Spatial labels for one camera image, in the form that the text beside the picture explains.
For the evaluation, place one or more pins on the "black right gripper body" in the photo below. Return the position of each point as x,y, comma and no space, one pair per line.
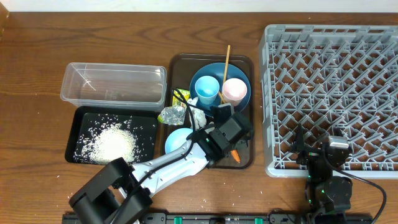
319,171

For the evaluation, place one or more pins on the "white napkin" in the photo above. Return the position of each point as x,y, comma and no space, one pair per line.
198,114

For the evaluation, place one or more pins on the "orange carrot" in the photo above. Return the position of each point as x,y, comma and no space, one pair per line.
236,156

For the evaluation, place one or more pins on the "light blue bowl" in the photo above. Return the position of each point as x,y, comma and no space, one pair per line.
176,139

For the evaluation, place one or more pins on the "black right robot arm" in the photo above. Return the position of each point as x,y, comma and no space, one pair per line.
328,195

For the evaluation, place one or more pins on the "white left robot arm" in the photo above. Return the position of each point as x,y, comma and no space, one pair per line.
122,193

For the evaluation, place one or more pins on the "grey dishwasher rack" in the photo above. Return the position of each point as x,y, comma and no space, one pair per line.
332,80

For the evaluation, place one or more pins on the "wooden chopstick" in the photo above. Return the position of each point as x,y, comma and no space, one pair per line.
221,96
226,63

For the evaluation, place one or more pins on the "pink cup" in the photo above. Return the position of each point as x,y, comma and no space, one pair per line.
234,90

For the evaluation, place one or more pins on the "light blue cup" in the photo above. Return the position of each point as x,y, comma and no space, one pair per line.
207,88

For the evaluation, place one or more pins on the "dark blue plate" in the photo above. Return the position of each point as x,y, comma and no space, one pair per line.
216,70

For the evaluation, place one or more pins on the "yellow green snack wrapper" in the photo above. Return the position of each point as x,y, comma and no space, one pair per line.
176,113

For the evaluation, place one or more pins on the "brown serving tray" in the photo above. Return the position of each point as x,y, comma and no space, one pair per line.
182,68

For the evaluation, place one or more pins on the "clear plastic bin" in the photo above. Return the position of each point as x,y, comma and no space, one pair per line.
111,85

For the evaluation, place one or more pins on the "pile of white rice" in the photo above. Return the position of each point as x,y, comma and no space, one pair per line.
106,137

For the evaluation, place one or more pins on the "black plastic tray bin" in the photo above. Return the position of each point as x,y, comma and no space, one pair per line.
145,123

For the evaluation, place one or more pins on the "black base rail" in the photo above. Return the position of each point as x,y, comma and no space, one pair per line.
272,218

